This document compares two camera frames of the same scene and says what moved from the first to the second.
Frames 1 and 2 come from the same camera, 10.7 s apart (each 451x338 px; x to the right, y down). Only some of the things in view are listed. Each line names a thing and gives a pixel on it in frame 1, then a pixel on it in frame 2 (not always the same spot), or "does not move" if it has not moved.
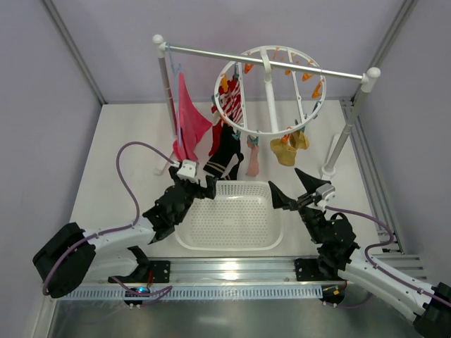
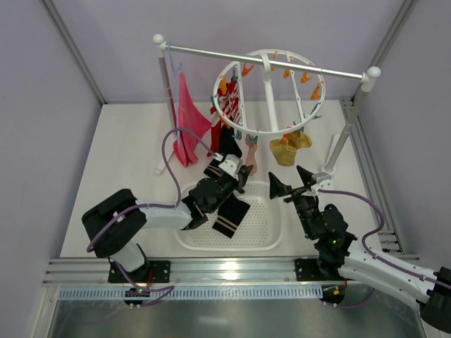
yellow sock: (299, 140) does not move
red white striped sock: (231, 100) does not move
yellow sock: (286, 155) does not move
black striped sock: (230, 146) to (231, 212)
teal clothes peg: (237, 135) does not move
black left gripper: (194, 186) to (233, 178)
